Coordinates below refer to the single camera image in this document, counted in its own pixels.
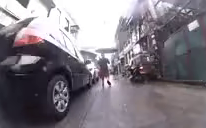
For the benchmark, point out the person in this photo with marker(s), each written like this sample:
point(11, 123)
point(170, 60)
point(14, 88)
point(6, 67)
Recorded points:
point(103, 68)

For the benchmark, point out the parked motorcycle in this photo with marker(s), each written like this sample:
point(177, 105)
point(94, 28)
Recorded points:
point(137, 71)

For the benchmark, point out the row of buildings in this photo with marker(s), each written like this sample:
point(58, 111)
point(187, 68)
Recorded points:
point(137, 43)

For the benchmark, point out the grey wet asphalt road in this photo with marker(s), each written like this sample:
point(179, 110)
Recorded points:
point(141, 106)

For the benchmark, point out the black car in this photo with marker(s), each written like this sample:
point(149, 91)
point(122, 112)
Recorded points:
point(41, 70)

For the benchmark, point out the green metal gate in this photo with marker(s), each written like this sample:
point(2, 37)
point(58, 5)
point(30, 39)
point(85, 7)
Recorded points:
point(187, 53)

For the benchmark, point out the white building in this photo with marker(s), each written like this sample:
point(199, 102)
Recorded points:
point(31, 13)

